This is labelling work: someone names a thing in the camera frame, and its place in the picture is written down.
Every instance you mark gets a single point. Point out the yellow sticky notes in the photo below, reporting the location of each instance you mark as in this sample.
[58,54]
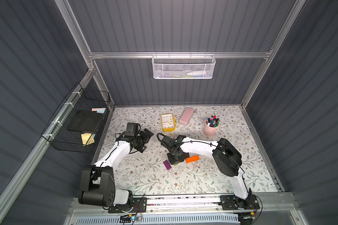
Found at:
[88,138]

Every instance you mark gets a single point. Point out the white marker in basket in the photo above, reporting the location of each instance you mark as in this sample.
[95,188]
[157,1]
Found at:
[197,73]

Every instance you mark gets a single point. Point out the pink pen cup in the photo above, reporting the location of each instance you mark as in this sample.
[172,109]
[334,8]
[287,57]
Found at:
[208,130]

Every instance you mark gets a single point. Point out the black notebook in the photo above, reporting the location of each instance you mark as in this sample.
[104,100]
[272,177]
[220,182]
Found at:
[85,121]

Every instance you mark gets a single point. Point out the white wire mesh basket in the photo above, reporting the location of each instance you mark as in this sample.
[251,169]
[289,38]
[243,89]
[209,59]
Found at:
[176,66]

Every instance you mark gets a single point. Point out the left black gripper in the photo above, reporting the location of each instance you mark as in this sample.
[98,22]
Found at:
[143,138]

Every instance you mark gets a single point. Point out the black wire wall basket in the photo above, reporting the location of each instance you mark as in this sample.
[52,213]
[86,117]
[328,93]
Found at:
[81,98]

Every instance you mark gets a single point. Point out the pastel sticky notes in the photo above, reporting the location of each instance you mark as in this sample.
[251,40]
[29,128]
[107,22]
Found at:
[99,110]

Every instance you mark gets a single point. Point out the pink pencil case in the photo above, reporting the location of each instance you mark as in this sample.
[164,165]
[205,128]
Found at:
[186,116]

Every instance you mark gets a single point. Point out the purple building block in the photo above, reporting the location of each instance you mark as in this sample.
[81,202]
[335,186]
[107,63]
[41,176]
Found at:
[167,164]

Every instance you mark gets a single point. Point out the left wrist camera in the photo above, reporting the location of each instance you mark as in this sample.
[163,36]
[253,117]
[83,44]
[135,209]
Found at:
[133,129]

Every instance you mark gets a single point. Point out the orange building block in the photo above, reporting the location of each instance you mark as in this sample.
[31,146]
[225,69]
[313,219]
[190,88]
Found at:
[192,159]

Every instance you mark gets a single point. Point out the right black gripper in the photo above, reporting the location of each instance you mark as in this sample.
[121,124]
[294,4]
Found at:
[177,157]

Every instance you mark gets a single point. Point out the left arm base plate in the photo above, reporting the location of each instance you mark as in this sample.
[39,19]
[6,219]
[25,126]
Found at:
[134,205]

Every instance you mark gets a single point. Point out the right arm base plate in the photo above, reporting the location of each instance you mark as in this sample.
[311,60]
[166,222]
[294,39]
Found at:
[231,202]

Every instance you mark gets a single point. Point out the floral table mat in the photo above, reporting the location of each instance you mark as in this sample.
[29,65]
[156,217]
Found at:
[145,173]

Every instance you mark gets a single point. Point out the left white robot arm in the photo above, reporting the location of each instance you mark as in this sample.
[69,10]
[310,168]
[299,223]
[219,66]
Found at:
[97,184]

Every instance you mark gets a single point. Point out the small green circuit board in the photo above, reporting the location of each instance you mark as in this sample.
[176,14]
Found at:
[130,219]

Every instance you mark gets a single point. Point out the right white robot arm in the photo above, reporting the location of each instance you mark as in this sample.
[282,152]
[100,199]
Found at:
[225,155]

